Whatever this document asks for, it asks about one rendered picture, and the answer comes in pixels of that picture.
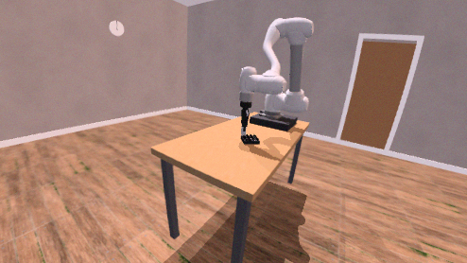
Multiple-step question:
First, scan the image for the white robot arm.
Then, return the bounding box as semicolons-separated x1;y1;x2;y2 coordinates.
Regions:
239;18;314;119

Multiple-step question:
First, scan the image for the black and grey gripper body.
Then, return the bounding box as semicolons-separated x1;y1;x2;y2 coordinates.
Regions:
240;101;251;115

